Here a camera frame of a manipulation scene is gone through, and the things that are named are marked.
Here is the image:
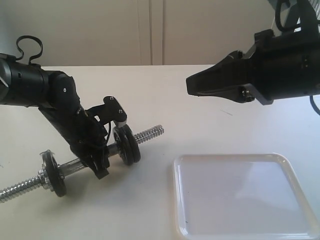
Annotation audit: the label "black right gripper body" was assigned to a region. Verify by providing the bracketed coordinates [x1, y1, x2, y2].
[246, 29, 320, 105]

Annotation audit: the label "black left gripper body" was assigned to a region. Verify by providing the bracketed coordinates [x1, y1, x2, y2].
[38, 104, 109, 165]

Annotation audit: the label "black weight plate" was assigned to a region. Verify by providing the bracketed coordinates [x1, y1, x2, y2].
[112, 126, 134, 166]
[38, 150, 67, 198]
[123, 124, 141, 163]

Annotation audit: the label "chrome threaded dumbbell bar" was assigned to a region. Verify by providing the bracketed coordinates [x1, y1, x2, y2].
[0, 124, 165, 204]

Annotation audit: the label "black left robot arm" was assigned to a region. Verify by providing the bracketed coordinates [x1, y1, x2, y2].
[0, 54, 110, 179]

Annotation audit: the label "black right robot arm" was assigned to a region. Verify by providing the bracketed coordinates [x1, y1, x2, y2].
[186, 0, 320, 105]

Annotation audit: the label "white plastic tray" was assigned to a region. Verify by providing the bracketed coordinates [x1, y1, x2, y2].
[172, 153, 320, 240]

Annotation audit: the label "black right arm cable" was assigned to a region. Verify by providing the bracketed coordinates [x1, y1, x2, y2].
[273, 0, 320, 116]

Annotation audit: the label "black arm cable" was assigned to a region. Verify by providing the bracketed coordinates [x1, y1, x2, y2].
[273, 0, 320, 116]
[14, 35, 44, 65]

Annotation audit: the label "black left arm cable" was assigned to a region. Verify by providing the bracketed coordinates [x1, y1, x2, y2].
[14, 35, 44, 65]

